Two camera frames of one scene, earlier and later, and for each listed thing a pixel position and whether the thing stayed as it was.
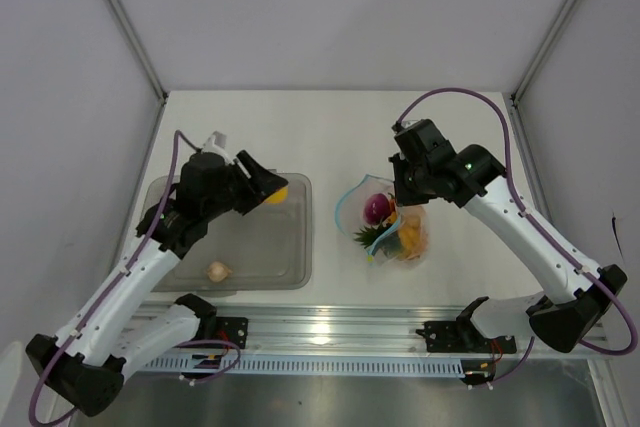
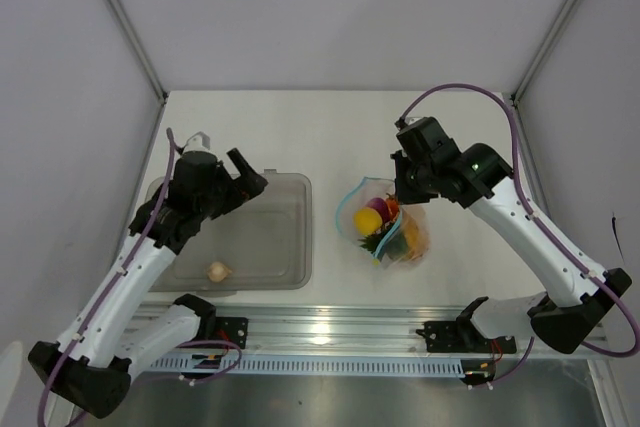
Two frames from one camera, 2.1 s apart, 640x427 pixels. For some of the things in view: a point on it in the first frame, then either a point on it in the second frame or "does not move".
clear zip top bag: [390, 234] does not move
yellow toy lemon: [279, 197] -> [367, 221]
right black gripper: [403, 196] does not move
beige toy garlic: [218, 272] does not move
